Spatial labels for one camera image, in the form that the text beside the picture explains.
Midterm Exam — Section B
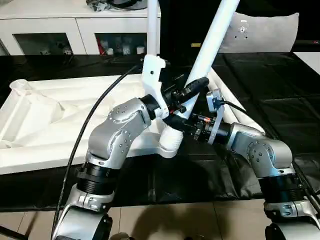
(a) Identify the black work mat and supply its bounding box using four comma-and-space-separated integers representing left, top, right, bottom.
0, 51, 320, 213

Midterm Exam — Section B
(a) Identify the white plastic table top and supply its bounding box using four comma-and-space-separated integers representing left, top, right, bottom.
0, 74, 185, 176

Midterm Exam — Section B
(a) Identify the grey rounded device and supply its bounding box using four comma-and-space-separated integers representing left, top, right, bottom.
109, 0, 148, 11

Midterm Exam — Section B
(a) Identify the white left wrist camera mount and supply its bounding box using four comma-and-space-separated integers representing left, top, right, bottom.
140, 54, 169, 120

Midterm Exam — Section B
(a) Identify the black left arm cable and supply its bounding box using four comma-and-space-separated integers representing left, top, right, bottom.
51, 65, 142, 240

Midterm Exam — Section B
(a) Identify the dark tangled small object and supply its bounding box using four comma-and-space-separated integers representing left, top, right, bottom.
86, 0, 111, 12

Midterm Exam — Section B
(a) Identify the grey cushion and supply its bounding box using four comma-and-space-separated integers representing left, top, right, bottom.
219, 11, 300, 54

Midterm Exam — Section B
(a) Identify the white flat board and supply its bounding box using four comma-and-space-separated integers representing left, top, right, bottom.
292, 51, 320, 76

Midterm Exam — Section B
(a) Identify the thin black stand leg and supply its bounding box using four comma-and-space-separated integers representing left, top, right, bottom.
0, 224, 28, 238

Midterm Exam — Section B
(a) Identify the white cabinet with glass doors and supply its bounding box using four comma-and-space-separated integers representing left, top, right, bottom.
0, 0, 161, 56

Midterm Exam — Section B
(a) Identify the black box with yellow label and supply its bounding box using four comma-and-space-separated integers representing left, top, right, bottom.
158, 0, 233, 55

